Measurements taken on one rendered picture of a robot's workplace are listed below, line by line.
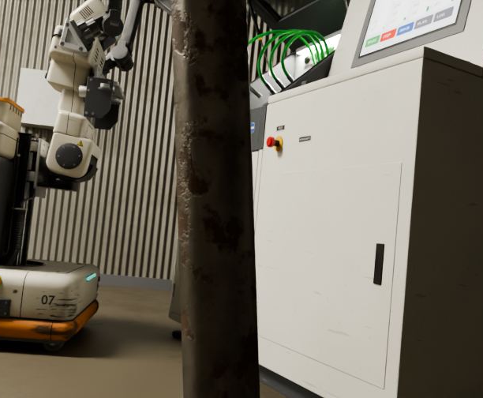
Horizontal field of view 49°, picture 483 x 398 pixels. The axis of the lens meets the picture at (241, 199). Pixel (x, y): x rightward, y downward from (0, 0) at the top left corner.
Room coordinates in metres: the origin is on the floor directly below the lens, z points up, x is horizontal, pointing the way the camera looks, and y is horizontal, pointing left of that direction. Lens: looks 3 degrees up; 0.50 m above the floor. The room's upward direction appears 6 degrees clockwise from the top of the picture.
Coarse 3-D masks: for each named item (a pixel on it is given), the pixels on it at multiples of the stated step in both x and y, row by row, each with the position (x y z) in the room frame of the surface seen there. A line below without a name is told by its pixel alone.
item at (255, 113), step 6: (258, 108) 1.89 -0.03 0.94; (252, 114) 1.92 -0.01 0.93; (258, 114) 1.88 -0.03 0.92; (252, 120) 1.92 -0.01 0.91; (258, 120) 1.88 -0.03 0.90; (258, 126) 1.88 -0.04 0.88; (258, 132) 1.87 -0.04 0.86; (252, 138) 1.91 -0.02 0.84; (252, 144) 1.91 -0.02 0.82; (252, 150) 1.90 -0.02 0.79; (258, 150) 1.88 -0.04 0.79
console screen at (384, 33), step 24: (384, 0) 1.79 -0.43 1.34; (408, 0) 1.68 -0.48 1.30; (432, 0) 1.58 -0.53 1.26; (456, 0) 1.49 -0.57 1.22; (384, 24) 1.75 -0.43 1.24; (408, 24) 1.64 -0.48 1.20; (432, 24) 1.54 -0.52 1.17; (456, 24) 1.46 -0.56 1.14; (360, 48) 1.83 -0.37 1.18; (384, 48) 1.70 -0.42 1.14; (408, 48) 1.60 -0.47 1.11
